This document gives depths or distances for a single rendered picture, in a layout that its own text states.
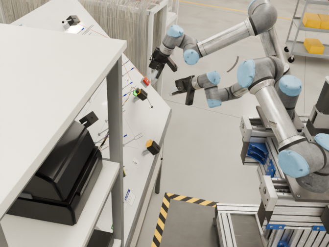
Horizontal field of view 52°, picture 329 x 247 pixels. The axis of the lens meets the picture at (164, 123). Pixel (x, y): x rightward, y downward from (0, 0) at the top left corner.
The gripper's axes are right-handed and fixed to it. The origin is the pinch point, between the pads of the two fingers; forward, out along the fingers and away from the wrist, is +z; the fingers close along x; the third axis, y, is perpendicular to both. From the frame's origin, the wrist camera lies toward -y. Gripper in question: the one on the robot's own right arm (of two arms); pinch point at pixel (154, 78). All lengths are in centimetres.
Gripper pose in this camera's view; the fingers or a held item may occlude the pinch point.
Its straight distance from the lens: 198.3
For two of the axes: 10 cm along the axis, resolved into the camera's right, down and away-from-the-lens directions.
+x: -0.4, 7.1, -7.0
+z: -4.1, 6.3, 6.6
